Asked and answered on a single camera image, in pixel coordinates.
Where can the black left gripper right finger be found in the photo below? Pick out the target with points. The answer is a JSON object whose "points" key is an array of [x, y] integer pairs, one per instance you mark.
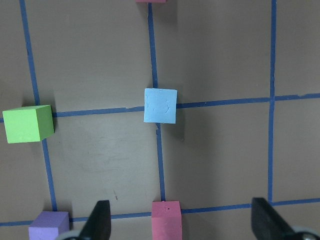
{"points": [[267, 224]]}

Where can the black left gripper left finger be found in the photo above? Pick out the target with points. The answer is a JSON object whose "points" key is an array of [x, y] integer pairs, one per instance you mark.
{"points": [[98, 225]]}

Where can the light blue foam block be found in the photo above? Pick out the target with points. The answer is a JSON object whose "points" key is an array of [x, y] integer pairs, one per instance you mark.
{"points": [[160, 105]]}

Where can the purple foam block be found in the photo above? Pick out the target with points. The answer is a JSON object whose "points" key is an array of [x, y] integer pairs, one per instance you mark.
{"points": [[49, 225]]}

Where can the pink foam block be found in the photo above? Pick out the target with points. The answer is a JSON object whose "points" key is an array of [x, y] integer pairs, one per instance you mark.
{"points": [[166, 220], [151, 1]]}

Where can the green foam block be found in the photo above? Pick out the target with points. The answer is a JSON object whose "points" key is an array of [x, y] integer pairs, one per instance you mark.
{"points": [[28, 124]]}

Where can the pink foam block far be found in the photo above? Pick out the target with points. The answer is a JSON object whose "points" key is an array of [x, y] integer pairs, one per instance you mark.
{"points": [[151, 1]]}

